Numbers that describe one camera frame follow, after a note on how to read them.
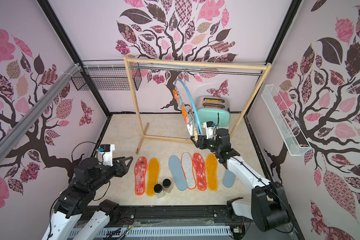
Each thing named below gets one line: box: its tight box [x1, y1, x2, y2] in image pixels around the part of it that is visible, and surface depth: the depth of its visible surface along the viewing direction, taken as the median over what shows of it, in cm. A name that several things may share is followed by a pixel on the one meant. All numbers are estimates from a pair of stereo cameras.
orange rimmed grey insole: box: [181, 152, 197, 190], surface depth 91 cm
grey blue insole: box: [168, 155, 188, 191], surface depth 89 cm
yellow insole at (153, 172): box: [146, 157, 160, 197], surface depth 89 cm
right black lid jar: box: [162, 178, 174, 194], surface depth 77 cm
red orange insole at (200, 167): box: [192, 153, 208, 191], surface depth 91 cm
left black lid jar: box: [154, 183, 165, 199], surface depth 75 cm
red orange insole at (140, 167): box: [134, 156, 148, 196], surface depth 87 cm
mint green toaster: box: [196, 95, 231, 129], surface depth 103 cm
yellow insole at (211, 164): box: [205, 153, 219, 191], surface depth 90 cm
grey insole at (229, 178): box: [223, 169, 237, 188], surface depth 87 cm
